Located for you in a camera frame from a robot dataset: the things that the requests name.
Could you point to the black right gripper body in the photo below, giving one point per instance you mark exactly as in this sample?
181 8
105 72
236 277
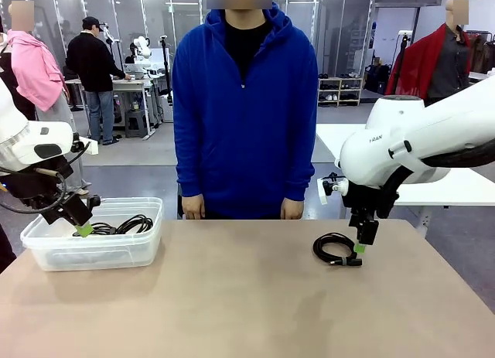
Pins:
367 199

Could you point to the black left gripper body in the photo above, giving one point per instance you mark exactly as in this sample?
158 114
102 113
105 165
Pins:
42 191

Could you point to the person's left forearm blue sleeve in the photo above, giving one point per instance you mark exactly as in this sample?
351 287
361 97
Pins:
301 168

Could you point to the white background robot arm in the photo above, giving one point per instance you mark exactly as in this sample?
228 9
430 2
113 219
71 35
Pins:
142 45

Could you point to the person's right forearm blue sleeve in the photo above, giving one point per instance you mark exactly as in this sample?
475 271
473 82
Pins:
191 168

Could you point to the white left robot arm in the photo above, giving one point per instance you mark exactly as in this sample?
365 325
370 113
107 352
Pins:
35 141

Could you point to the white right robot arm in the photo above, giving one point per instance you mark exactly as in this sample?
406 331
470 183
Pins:
386 149

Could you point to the person's left hand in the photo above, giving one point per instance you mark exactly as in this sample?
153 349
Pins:
292 210

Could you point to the person's right hand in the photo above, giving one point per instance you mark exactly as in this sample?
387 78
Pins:
193 209

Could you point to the white table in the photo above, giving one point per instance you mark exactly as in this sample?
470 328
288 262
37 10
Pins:
332 141

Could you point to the clear plastic storage container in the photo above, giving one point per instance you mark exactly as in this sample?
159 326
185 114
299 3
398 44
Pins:
147 249

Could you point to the wooden shoe rack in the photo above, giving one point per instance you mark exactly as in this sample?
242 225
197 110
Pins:
340 91

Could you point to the mannequin in pink sweater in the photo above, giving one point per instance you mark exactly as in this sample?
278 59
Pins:
35 76

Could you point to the black bags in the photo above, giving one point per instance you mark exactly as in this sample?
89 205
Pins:
377 77

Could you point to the mannequin in red cardigan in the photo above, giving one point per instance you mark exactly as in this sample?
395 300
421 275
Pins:
410 76

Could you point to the man in black jacket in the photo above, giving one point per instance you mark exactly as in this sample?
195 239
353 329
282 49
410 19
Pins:
91 64

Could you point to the white background desk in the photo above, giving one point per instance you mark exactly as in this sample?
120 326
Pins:
131 85

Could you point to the person in blue hoodie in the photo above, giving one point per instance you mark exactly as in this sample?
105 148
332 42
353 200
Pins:
247 122

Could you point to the rack of brown clothes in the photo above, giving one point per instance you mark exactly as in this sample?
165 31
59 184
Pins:
481 52

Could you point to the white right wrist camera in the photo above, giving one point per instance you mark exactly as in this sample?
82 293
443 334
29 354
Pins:
323 197

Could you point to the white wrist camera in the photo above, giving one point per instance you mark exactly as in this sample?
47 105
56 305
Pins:
92 148
323 197

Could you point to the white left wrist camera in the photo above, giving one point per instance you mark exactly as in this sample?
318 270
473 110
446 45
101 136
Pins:
92 148

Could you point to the black tripod with camera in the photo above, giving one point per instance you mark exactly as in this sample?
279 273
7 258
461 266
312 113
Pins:
403 45

